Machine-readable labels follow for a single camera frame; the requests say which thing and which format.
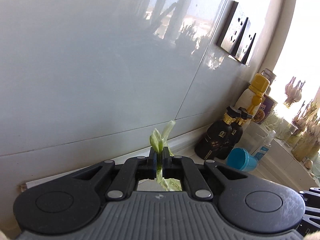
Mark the right wall power socket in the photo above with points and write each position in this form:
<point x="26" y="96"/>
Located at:
<point x="246" y="43"/>

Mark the blue plastic cup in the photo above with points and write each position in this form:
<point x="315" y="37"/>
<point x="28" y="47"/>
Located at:
<point x="241" y="160"/>

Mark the green cabbage leaf scrap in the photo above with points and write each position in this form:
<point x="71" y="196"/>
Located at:
<point x="158" y="141"/>

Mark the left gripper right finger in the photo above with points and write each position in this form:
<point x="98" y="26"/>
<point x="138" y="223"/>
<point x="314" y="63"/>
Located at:
<point x="185" y="170"/>

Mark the right black gold-capped bottle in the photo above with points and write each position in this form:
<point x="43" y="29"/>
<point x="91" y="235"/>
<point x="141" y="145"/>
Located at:
<point x="236" y="134"/>

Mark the hanging garlic bunch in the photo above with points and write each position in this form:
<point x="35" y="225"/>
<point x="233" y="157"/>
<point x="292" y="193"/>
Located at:
<point x="293" y="92"/>

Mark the black gold-capped bottle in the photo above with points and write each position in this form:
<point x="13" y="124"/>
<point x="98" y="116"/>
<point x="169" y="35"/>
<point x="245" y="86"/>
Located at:
<point x="236" y="134"/>
<point x="216" y="135"/>

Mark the purple food canister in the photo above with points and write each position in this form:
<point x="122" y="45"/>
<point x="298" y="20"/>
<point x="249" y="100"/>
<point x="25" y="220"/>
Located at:
<point x="266" y="107"/>

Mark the clear sanitizer bottle blue label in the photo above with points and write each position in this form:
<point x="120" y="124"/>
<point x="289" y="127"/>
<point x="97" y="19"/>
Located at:
<point x="264" y="147"/>

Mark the white bottle yellow pump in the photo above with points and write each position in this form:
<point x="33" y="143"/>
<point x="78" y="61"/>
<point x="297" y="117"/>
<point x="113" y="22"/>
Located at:
<point x="252" y="97"/>

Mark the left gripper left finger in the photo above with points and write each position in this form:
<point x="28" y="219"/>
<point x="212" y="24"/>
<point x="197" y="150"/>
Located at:
<point x="131" y="172"/>

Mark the sprouting garlic jar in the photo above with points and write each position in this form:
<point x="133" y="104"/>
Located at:
<point x="308" y="123"/>

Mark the metal lidded jar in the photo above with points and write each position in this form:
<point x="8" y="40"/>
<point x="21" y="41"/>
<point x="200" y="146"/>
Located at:
<point x="270" y="76"/>

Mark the left black gold-capped bottle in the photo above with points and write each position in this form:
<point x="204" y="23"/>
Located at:
<point x="216" y="135"/>

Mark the left wall power socket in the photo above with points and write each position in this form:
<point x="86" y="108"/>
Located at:
<point x="233" y="29"/>

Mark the wall power socket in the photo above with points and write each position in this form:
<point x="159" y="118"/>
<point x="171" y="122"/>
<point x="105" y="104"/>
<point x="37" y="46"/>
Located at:
<point x="233" y="29"/>
<point x="246" y="43"/>

